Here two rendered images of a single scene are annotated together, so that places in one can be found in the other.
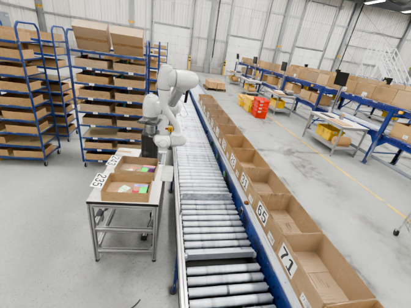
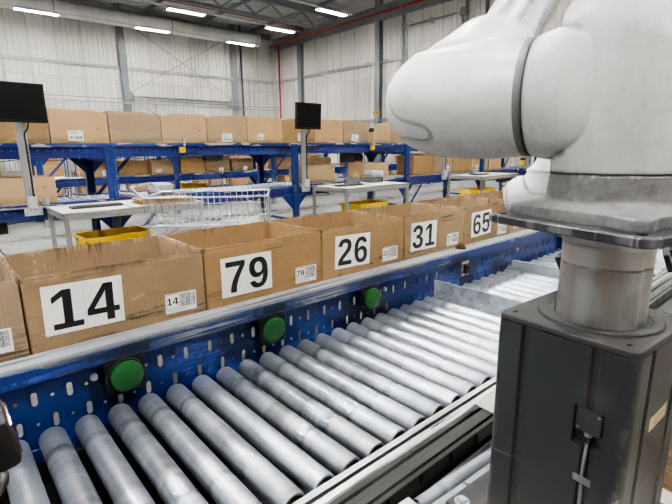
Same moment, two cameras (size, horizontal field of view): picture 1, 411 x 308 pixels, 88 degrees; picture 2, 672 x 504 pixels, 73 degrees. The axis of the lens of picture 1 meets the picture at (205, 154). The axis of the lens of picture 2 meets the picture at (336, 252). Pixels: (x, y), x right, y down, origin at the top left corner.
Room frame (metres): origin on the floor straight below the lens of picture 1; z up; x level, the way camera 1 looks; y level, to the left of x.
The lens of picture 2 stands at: (2.73, 0.99, 1.30)
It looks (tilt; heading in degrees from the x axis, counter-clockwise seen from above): 13 degrees down; 242
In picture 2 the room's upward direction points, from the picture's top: 1 degrees counter-clockwise
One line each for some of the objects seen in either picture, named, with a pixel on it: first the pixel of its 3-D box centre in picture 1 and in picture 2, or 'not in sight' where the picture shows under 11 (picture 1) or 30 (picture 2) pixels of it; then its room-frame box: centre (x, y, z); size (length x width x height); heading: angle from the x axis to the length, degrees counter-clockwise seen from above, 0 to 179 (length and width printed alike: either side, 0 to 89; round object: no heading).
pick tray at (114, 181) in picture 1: (128, 187); not in sight; (1.49, 0.63, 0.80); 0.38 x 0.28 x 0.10; 100
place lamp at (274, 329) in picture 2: not in sight; (274, 329); (2.33, -0.14, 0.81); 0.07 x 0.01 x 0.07; 13
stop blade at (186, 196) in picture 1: (207, 197); (489, 306); (1.57, -0.08, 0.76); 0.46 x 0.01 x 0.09; 103
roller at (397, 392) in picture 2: (198, 166); (360, 376); (2.17, 0.06, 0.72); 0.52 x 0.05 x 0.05; 103
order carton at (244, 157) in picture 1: (248, 164); (337, 241); (1.96, -0.46, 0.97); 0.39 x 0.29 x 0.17; 13
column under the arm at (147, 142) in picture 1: (150, 145); (580, 420); (2.15, 0.63, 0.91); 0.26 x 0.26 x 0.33; 9
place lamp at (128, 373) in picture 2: not in sight; (127, 376); (2.71, -0.06, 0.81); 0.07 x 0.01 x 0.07; 13
